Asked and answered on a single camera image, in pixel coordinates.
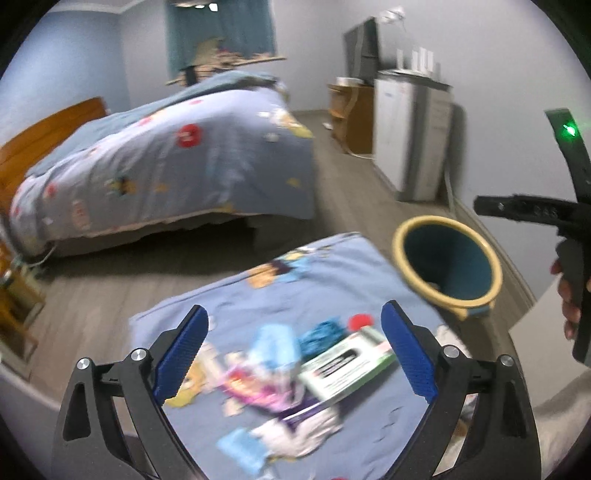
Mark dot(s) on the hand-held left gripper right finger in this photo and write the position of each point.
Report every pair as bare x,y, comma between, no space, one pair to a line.
408,355

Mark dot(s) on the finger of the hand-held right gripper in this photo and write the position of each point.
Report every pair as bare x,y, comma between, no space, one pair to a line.
517,207

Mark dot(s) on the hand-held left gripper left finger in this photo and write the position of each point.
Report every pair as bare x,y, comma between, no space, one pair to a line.
182,355

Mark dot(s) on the green and white box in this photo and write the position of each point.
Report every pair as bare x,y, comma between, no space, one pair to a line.
346,369

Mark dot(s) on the teal crinkled packet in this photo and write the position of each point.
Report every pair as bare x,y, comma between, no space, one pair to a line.
323,337

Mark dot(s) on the pink wrapper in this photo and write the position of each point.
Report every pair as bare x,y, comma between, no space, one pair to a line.
263,392

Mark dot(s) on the teal bin with yellow rim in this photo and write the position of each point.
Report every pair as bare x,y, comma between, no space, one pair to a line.
443,258

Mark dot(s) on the light blue wrapper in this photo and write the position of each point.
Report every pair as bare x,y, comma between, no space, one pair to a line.
274,346

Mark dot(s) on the small light blue packet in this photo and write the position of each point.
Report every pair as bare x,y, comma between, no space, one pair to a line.
240,450

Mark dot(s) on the white tissue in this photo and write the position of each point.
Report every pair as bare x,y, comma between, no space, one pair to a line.
295,436

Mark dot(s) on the person's right hand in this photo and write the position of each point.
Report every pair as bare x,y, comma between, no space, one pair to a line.
570,309

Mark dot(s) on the white floor cabinet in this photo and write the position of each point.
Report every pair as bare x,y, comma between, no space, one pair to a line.
401,134

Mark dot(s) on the small wooden stool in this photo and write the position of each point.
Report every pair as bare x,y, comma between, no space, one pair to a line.
18,304

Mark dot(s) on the white router with antennas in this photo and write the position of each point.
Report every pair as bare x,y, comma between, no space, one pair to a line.
420,62

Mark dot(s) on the bed with blue quilt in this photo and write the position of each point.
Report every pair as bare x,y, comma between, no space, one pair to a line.
184,175

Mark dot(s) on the wooden side table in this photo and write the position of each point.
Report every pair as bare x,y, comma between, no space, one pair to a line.
355,120

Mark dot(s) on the black flat screen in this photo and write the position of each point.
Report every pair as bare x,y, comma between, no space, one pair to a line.
362,50

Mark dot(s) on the wooden bed headboard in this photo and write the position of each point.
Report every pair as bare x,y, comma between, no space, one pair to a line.
46,134

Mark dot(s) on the cluttered window sill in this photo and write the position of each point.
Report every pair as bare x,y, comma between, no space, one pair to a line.
226,60

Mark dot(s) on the teal curtain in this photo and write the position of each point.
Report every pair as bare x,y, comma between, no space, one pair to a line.
221,27

